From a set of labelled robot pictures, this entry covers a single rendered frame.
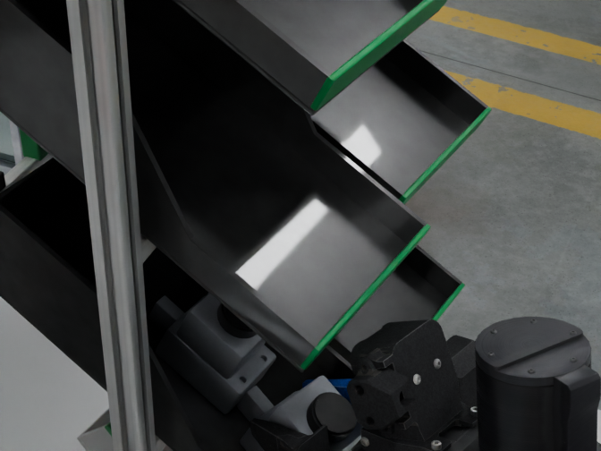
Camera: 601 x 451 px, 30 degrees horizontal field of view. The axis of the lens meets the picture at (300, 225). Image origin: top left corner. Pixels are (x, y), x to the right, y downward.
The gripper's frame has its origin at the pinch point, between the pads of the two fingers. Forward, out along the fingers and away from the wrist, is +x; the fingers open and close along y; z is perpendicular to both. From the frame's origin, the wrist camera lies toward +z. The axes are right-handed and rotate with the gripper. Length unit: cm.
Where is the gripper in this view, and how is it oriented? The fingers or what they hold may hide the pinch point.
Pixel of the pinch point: (319, 422)
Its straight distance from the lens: 70.5
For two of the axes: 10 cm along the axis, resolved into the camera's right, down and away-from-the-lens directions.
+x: -7.5, -2.0, 6.3
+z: -1.1, -9.0, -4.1
